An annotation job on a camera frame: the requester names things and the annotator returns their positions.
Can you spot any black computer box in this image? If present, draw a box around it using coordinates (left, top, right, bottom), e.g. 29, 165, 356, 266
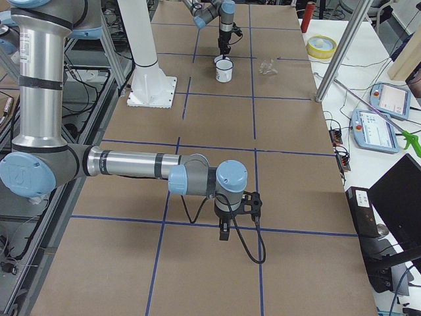
346, 186, 380, 238

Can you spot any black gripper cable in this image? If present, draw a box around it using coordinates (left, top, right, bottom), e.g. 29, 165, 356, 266
215, 194, 266, 265

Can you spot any white enamel cup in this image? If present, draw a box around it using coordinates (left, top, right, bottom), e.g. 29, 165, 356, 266
215, 59, 234, 83

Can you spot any far teach pendant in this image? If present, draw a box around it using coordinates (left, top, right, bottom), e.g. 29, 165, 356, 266
370, 82, 410, 120

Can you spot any red cylinder tube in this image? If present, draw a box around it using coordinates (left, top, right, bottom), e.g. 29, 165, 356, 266
301, 1, 316, 33

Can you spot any clear glass funnel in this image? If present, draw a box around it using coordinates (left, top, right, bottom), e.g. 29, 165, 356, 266
259, 59, 278, 75

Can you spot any green handled reach grabber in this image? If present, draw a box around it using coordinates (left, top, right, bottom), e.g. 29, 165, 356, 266
333, 78, 421, 157

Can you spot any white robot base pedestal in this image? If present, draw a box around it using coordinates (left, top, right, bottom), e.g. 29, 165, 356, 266
118, 0, 177, 109

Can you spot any aluminium frame post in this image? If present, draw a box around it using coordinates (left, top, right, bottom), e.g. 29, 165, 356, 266
315, 0, 372, 103

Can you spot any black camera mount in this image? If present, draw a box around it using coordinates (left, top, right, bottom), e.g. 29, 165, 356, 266
232, 22, 243, 38
238, 191, 262, 223

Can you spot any black monitor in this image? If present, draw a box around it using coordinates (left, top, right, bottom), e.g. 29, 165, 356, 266
368, 154, 420, 249

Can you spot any teach pendant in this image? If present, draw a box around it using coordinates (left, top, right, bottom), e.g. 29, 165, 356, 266
370, 82, 410, 120
351, 109, 399, 153

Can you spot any yellow tape roll with plate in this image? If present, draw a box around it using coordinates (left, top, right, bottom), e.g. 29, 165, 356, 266
306, 35, 337, 59

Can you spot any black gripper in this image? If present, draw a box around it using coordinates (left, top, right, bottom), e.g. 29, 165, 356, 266
218, 30, 232, 59
215, 205, 239, 241

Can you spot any near teach pendant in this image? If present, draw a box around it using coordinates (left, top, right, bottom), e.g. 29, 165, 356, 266
351, 109, 399, 153

